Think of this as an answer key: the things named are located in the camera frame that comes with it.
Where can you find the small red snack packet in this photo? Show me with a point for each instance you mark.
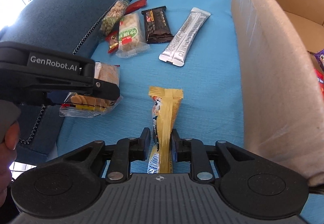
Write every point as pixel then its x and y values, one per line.
pixel 135 6

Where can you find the yellow snack bar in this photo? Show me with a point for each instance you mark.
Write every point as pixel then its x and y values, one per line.
pixel 164 112

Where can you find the blue white patterned cover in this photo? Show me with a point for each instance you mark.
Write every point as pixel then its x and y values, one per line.
pixel 212 107

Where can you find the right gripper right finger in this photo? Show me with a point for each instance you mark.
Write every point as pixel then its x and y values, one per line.
pixel 193 151

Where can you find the red spicy snack packet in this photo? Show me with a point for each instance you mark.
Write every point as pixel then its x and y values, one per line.
pixel 320 81

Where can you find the green round nut cracker pack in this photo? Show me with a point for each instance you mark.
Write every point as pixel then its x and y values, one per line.
pixel 113 16

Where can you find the dark brown chocolate bar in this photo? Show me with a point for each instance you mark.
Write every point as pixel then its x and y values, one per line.
pixel 156 26

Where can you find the small red date candy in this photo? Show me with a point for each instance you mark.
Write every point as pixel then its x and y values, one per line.
pixel 112 40

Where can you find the purple candy wrapper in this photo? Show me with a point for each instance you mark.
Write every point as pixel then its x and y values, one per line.
pixel 320 58

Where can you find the cardboard box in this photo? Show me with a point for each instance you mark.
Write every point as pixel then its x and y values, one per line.
pixel 282 99

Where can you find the person left hand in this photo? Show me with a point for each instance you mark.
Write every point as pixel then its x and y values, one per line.
pixel 8 155

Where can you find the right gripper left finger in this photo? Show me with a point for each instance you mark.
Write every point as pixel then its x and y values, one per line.
pixel 122 154

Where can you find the silver stick sachet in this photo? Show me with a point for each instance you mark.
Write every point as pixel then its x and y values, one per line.
pixel 176 51

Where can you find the green white rice cracker pack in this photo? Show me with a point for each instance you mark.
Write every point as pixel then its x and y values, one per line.
pixel 131 38

